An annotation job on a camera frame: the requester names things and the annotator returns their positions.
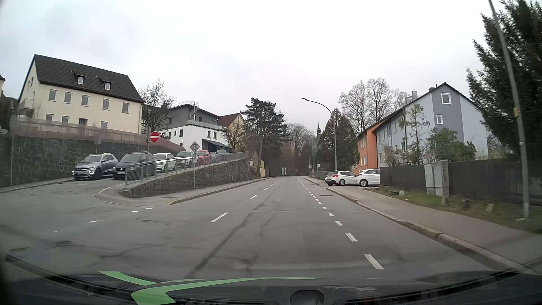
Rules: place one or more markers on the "wood of bare trees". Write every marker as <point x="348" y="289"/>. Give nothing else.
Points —
<point x="298" y="148"/>

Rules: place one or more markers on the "dark pine tree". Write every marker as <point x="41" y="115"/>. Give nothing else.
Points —
<point x="264" y="123"/>

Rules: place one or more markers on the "yellow house with red roof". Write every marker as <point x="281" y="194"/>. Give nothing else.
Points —
<point x="233" y="127"/>

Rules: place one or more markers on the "church tower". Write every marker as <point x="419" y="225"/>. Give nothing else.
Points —
<point x="318" y="129"/>

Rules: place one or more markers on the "grey asphalt road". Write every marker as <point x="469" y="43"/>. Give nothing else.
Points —
<point x="271" y="220"/>

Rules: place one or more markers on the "dark conifer tree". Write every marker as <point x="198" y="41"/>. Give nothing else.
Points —
<point x="338" y="142"/>

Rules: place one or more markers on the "white parked car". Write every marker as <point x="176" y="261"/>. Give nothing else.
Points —
<point x="369" y="178"/>
<point x="341" y="178"/>

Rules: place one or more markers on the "white and grey building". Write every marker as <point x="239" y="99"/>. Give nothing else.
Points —
<point x="194" y="127"/>

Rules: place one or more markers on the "orange house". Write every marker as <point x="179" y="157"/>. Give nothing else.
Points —
<point x="366" y="148"/>

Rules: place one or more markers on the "group of bare trees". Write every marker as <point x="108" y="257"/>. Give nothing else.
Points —
<point x="372" y="101"/>

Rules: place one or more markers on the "round red road sign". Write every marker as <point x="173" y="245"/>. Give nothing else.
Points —
<point x="154" y="137"/>

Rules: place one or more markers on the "row of parked cars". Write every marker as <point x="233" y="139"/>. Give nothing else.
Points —
<point x="135" y="163"/>

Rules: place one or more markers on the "car's own bonnet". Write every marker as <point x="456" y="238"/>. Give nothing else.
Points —
<point x="271" y="292"/>

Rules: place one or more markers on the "grey street cabinet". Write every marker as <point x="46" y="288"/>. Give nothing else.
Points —
<point x="436" y="178"/>

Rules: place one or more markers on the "grey house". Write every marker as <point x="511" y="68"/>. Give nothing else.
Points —
<point x="440" y="123"/>

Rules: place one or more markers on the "green bush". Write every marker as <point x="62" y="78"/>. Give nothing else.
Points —
<point x="449" y="146"/>

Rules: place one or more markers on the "cream house with dark roof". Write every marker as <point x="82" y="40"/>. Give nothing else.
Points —
<point x="84" y="97"/>

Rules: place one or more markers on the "grass verge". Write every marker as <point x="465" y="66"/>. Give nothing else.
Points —
<point x="478" y="208"/>

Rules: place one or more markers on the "dark wooden fence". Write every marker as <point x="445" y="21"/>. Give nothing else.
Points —
<point x="487" y="178"/>

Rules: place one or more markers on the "large conifer tree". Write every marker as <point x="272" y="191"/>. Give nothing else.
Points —
<point x="512" y="84"/>

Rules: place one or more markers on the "curved lamp post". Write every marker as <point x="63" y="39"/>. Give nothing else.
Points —
<point x="334" y="139"/>

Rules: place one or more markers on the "diamond road sign on post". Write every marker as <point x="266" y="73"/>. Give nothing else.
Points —
<point x="194" y="148"/>

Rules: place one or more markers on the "dark stone retaining wall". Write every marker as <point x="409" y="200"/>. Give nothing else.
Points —
<point x="42" y="159"/>

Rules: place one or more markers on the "grey lamp post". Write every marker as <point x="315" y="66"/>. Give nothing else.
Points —
<point x="517" y="127"/>

